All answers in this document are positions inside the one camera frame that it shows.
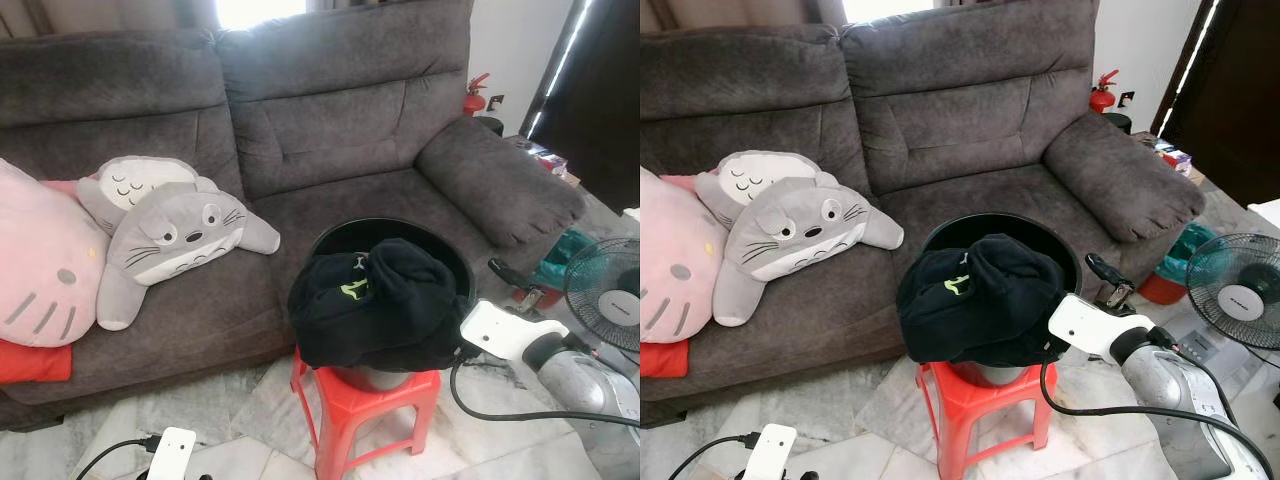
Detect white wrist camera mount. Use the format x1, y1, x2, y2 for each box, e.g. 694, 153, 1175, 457
744, 423, 800, 480
1047, 292, 1158, 364
147, 427, 199, 480
460, 298, 569, 364

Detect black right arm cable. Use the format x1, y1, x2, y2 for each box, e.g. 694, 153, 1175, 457
450, 345, 641, 429
1040, 355, 1276, 480

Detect red cushion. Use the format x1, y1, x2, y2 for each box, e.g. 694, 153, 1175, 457
0, 340, 74, 387
640, 340, 692, 380

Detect red plastic stool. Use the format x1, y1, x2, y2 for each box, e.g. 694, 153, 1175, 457
289, 345, 444, 480
914, 358, 1060, 480

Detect black and silver lever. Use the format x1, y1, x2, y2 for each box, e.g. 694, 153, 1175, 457
1084, 251, 1138, 308
487, 257, 547, 313

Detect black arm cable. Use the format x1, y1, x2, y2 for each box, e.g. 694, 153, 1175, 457
1040, 355, 1276, 480
75, 434, 161, 480
450, 345, 641, 429
668, 431, 761, 480

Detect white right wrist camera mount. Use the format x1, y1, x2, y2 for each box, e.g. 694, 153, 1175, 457
460, 298, 569, 364
1047, 292, 1158, 364

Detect red fire extinguisher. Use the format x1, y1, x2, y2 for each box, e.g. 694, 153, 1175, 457
461, 72, 494, 119
1089, 69, 1122, 115

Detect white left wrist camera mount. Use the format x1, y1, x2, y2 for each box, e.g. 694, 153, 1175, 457
744, 423, 800, 480
147, 427, 199, 480

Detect pink cat face pillow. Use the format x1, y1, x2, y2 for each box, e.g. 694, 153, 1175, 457
640, 165, 729, 344
0, 158, 109, 349

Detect grey sleeping totoro plush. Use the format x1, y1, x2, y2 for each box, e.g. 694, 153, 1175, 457
695, 150, 841, 231
78, 155, 201, 238

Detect black standing fan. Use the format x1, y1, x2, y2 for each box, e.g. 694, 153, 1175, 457
563, 237, 641, 354
1185, 232, 1280, 352

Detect red bin with teal bag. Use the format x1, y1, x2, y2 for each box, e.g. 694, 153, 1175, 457
515, 228, 603, 308
1138, 221, 1203, 307

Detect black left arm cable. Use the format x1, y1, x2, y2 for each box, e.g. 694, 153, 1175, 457
75, 434, 161, 480
668, 431, 761, 480

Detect dark grey fabric sofa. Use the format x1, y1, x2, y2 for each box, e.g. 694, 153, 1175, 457
640, 0, 1208, 429
0, 0, 591, 433

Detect grey open-eyed totoro plush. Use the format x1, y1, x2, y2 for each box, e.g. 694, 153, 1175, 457
712, 177, 904, 328
97, 180, 283, 331

